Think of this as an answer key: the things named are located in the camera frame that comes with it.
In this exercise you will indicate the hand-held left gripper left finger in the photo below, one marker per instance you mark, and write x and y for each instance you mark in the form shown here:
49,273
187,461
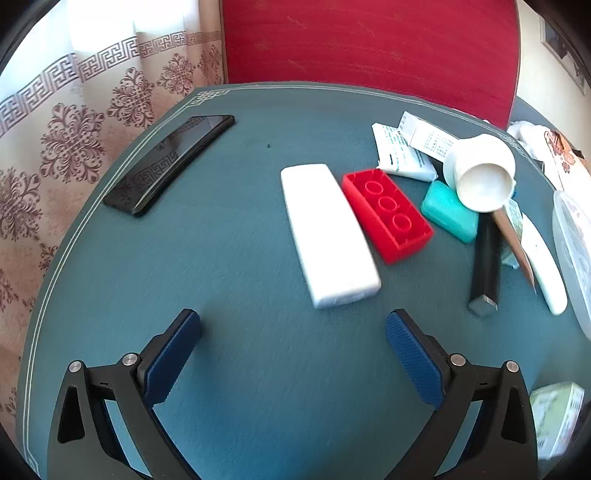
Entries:
171,357

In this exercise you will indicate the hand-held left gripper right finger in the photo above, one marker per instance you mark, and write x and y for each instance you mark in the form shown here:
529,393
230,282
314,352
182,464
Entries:
415,360

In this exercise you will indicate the black stick with metal end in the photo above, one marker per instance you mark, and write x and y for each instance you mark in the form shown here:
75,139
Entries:
485,258

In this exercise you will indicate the red building block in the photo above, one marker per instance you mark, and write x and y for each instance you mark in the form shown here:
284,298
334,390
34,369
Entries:
388,217

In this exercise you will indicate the brown slim tube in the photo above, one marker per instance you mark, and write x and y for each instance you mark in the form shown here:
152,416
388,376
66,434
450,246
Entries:
515,247

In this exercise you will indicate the teal soap block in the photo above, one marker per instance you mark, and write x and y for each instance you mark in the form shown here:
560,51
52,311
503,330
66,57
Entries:
448,211

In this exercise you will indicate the white rectangular case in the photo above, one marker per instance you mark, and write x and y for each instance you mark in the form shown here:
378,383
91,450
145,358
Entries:
328,230

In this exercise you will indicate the clear plastic container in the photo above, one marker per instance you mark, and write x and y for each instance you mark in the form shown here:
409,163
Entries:
577,240

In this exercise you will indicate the white cup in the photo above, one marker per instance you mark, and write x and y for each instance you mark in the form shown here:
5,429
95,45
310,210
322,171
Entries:
480,157

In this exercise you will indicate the teal desktop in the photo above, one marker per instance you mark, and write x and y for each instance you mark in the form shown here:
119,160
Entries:
231,240

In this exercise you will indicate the green printed box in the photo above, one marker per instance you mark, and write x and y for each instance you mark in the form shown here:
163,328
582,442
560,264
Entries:
554,415

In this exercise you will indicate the black smartphone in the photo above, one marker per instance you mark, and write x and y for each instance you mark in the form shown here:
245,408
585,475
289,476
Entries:
166,166

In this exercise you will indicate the white teal printed tube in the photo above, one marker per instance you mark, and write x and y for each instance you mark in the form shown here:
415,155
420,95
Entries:
399,157

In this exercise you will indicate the white printed paper packet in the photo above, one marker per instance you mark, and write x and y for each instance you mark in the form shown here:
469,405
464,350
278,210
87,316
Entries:
429,138

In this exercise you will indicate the patterned beige curtain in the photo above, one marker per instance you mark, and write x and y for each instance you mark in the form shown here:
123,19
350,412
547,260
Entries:
69,138

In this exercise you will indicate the floral white cloth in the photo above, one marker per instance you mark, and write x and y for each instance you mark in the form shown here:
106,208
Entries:
554,147

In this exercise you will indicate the red chair back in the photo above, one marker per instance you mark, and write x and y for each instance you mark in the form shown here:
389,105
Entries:
369,46

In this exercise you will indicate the framed wall picture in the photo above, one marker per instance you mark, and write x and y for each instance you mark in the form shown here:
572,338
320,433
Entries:
561,46

